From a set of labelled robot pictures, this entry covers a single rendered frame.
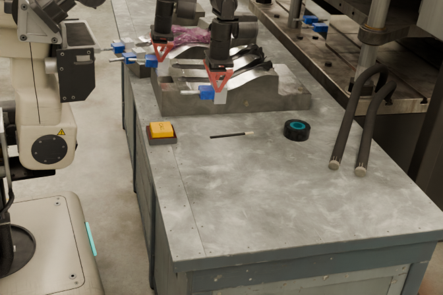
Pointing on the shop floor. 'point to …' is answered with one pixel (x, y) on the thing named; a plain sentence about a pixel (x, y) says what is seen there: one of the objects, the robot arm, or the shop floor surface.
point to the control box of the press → (430, 20)
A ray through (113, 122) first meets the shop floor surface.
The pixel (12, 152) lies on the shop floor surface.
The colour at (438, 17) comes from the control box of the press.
